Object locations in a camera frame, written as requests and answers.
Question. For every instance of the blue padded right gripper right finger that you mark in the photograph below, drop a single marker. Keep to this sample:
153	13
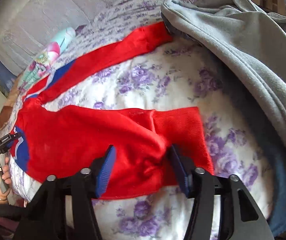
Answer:
241	218

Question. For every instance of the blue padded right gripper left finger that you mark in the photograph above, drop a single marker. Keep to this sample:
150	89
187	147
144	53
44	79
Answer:
62	208

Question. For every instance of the red blue white track pants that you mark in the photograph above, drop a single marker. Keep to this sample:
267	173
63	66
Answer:
63	142

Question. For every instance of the brown orange pillow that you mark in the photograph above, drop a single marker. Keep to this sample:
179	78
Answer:
6	110

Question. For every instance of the folded floral teal quilt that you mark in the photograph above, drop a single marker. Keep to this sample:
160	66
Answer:
43	61

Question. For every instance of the purple floral bed sheet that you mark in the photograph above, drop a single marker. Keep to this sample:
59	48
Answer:
175	75

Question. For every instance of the grey fleece blanket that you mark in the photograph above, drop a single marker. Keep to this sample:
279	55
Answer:
252	44

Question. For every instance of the white lace covered headboard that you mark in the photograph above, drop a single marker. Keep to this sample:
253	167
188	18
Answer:
26	26

